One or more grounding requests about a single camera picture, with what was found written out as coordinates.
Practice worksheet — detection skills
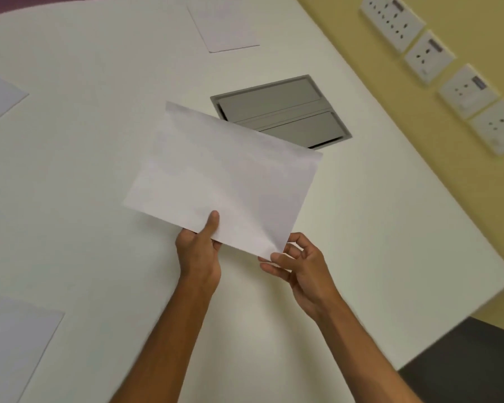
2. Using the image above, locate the person's left forearm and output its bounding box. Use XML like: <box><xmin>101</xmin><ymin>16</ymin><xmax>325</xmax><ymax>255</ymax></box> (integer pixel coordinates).
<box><xmin>109</xmin><ymin>276</ymin><xmax>216</xmax><ymax>403</ymax></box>

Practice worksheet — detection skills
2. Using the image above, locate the person's left hand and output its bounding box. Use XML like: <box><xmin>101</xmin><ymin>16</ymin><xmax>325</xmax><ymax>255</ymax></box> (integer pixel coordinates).
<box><xmin>175</xmin><ymin>210</ymin><xmax>223</xmax><ymax>293</ymax></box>

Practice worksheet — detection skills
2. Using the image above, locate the white wall socket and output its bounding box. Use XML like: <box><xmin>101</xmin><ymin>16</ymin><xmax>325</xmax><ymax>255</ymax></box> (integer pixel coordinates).
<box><xmin>360</xmin><ymin>0</ymin><xmax>426</xmax><ymax>54</ymax></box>
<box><xmin>469</xmin><ymin>98</ymin><xmax>504</xmax><ymax>156</ymax></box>
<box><xmin>403</xmin><ymin>30</ymin><xmax>456</xmax><ymax>85</ymax></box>
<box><xmin>437</xmin><ymin>64</ymin><xmax>500</xmax><ymax>120</ymax></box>

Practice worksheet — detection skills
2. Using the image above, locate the grey desk cable hatch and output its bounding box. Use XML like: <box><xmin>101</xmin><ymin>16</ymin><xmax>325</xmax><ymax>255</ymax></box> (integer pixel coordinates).
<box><xmin>210</xmin><ymin>74</ymin><xmax>353</xmax><ymax>150</ymax></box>

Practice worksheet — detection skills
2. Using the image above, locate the person's right hand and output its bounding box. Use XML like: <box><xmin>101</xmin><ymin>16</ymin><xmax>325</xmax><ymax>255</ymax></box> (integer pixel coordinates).
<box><xmin>258</xmin><ymin>232</ymin><xmax>343</xmax><ymax>323</ymax></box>

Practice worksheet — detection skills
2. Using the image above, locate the person's right forearm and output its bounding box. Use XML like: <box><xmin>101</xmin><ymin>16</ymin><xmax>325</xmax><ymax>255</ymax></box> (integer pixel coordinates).
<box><xmin>317</xmin><ymin>298</ymin><xmax>423</xmax><ymax>403</ymax></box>

